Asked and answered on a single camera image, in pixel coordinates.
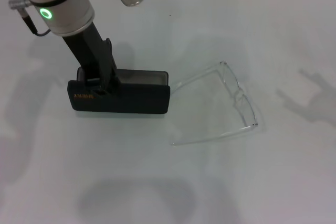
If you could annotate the black glasses case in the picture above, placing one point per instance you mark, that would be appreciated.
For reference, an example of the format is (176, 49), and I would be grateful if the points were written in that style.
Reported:
(131, 100)

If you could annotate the clear white glasses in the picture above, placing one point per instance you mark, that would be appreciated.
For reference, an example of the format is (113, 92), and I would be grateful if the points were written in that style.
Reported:
(252, 125)

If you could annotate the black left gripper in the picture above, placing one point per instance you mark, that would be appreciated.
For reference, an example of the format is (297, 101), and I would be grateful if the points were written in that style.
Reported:
(89, 51)

